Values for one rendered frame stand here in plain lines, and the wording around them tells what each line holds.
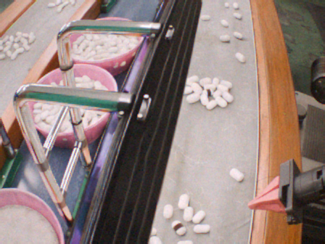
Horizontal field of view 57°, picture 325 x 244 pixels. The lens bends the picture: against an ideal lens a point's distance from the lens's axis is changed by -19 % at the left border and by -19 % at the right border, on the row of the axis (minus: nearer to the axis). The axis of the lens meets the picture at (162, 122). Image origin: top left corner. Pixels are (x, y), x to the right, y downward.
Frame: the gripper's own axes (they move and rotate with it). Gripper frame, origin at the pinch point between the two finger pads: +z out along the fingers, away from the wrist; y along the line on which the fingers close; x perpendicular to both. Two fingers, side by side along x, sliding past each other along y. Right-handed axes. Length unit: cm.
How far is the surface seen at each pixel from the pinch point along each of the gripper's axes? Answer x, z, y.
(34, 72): -32, 55, -37
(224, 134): 5.8, 12.8, -26.2
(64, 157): -13, 46, -16
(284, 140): 13.7, -0.8, -25.0
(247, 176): 9.9, 7.7, -15.0
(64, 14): -35, 64, -78
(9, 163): -25, 54, -7
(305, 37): 112, 4, -218
